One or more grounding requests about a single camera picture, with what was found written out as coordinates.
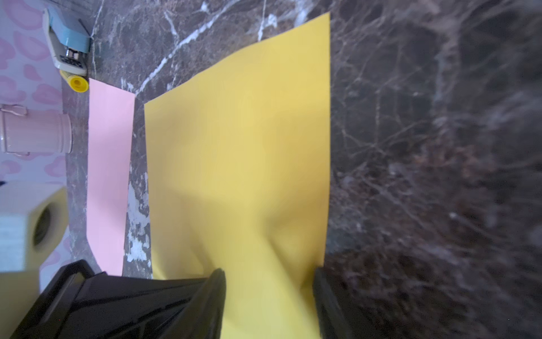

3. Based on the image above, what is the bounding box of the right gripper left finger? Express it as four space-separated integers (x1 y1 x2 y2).
161 268 227 339

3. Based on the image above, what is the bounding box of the yellow highlighter marker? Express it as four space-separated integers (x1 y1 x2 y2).
59 70 89 93

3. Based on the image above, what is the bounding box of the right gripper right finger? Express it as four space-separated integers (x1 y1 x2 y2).
313 268 356 338

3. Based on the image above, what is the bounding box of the yellow paper sheet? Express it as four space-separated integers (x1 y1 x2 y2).
145 14 330 338

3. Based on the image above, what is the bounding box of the pink pencil cup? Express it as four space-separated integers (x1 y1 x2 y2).
1 105 73 156

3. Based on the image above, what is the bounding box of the pink paper sheet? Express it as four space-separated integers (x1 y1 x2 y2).
86 79 135 276

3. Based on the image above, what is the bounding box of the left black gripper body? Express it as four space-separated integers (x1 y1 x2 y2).
11 260 207 338

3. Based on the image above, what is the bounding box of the grey blue stapler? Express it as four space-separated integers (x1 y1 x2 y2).
42 5 91 77

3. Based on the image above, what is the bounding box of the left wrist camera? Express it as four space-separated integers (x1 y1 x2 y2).
1 181 69 273

